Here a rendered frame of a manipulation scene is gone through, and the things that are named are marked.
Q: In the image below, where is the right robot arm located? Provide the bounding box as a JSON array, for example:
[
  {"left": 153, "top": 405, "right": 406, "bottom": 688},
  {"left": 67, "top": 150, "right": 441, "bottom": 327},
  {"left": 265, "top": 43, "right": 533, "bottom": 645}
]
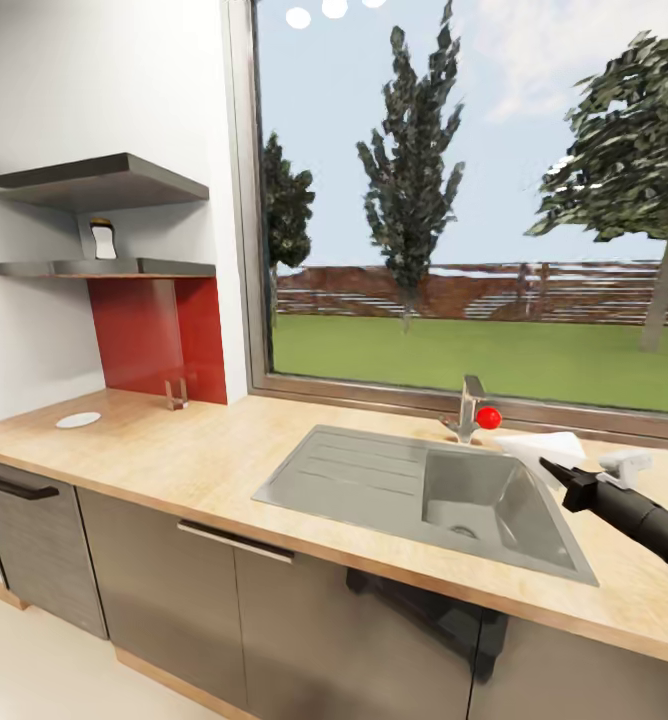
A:
[{"left": 539, "top": 448, "right": 668, "bottom": 564}]

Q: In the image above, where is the paper coffee filter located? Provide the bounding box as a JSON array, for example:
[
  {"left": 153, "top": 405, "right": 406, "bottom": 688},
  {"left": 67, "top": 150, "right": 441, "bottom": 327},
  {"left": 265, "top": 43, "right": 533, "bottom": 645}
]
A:
[{"left": 491, "top": 432, "right": 587, "bottom": 492}]

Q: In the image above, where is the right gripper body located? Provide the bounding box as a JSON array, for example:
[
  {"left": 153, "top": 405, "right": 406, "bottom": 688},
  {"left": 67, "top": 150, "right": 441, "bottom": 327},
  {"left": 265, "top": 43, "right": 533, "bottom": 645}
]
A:
[{"left": 562, "top": 474, "right": 663, "bottom": 542}]

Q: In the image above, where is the bottle of coffee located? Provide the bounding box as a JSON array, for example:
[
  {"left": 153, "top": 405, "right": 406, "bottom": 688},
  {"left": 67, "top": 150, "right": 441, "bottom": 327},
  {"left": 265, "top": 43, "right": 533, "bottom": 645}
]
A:
[{"left": 89, "top": 219, "right": 120, "bottom": 259}]

